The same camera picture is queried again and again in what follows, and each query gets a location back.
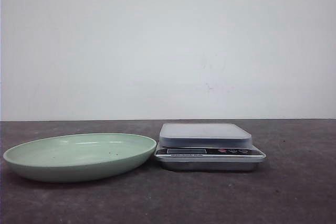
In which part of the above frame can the silver digital kitchen scale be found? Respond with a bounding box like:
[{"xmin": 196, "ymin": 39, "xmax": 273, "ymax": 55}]
[{"xmin": 154, "ymin": 123, "xmax": 266, "ymax": 171}]

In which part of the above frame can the light green shallow plate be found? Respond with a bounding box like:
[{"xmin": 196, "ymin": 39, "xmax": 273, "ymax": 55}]
[{"xmin": 3, "ymin": 133, "xmax": 157, "ymax": 183}]

